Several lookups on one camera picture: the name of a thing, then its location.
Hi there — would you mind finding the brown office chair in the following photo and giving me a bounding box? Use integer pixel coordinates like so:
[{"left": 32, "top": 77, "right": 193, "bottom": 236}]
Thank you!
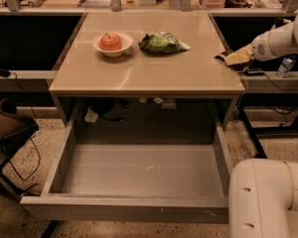
[{"left": 0, "top": 98, "right": 39, "bottom": 200}]

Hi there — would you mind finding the open grey drawer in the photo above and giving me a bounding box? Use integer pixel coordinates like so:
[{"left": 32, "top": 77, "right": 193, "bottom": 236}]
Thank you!
[{"left": 21, "top": 116, "right": 233, "bottom": 223}]

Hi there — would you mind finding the beige top cabinet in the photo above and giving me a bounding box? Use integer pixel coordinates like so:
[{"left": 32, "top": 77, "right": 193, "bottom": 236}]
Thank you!
[{"left": 50, "top": 10, "right": 245, "bottom": 125}]

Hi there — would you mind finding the black device on ledge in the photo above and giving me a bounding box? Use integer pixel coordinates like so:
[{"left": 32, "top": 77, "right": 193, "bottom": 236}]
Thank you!
[{"left": 0, "top": 68, "right": 11, "bottom": 77}]

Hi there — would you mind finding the red apple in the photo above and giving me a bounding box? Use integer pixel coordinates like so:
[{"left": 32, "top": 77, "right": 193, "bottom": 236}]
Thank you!
[{"left": 100, "top": 33, "right": 122, "bottom": 51}]

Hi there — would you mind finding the clear water bottle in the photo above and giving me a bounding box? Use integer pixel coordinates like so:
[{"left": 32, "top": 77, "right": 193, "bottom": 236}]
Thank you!
[{"left": 276, "top": 56, "right": 296, "bottom": 78}]

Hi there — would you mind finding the black device under stick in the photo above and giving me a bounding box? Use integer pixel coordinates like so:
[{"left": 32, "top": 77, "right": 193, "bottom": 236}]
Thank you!
[{"left": 244, "top": 67, "right": 264, "bottom": 76}]

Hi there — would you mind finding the green chip bag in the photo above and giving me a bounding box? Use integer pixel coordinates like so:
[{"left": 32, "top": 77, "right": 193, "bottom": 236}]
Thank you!
[{"left": 139, "top": 32, "right": 190, "bottom": 55}]

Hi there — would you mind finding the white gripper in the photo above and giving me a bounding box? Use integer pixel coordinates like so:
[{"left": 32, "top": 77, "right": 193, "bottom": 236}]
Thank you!
[{"left": 225, "top": 31, "right": 286, "bottom": 65}]

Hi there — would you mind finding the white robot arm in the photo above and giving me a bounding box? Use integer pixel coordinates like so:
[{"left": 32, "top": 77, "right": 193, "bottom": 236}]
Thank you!
[{"left": 225, "top": 14, "right": 298, "bottom": 238}]

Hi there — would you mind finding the white ceramic bowl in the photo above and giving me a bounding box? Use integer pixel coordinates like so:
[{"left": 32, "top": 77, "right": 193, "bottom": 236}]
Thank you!
[{"left": 93, "top": 32, "right": 134, "bottom": 58}]

